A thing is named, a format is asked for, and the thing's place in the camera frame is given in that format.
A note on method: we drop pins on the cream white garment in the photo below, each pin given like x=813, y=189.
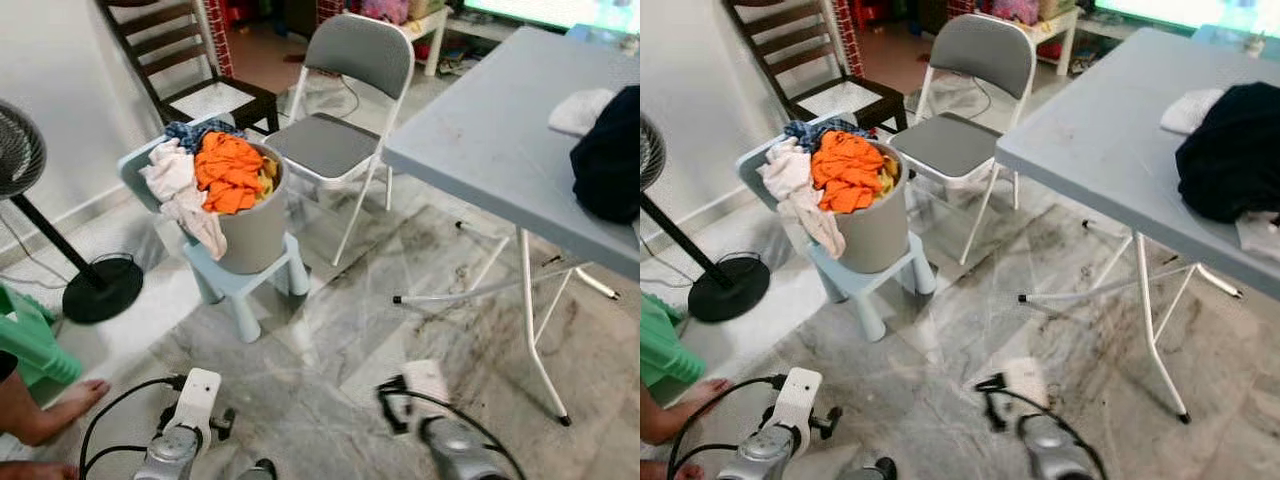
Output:
x=175, y=185
x=790, y=182

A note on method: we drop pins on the black shirt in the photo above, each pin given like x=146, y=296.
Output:
x=1235, y=155
x=610, y=160

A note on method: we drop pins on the light blue child chair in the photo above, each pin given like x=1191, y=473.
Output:
x=240, y=290
x=860, y=290

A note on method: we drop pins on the person bare leg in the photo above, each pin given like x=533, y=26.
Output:
x=20, y=472
x=50, y=415
x=655, y=472
x=680, y=415

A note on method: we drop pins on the black standing fan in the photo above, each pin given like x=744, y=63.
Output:
x=100, y=295
x=730, y=290

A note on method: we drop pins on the green plastic stool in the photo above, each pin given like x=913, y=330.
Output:
x=665, y=350
x=30, y=340

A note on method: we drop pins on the person black shorts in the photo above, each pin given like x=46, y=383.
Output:
x=6, y=366

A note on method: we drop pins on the orange garment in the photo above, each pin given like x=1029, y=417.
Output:
x=848, y=170
x=230, y=170

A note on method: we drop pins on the grey white folding chair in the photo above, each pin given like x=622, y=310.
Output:
x=950, y=145
x=325, y=145

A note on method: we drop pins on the grey folding table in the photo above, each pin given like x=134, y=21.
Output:
x=490, y=130
x=1100, y=140

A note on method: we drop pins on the blue plaid garment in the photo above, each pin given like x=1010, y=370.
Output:
x=815, y=132
x=195, y=133

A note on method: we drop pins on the dark wooden chair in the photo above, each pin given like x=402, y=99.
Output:
x=885, y=103
x=258, y=103

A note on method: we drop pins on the white cloth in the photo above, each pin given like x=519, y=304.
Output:
x=1190, y=110
x=580, y=110

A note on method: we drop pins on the white low shelf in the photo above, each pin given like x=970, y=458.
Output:
x=1068, y=45
x=437, y=45

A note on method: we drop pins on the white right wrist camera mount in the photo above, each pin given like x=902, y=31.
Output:
x=1025, y=385
x=425, y=385

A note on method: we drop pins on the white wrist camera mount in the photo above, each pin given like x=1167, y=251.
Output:
x=197, y=395
x=1025, y=385
x=425, y=385
x=797, y=395

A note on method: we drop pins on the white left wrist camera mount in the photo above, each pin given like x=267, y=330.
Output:
x=197, y=395
x=797, y=395

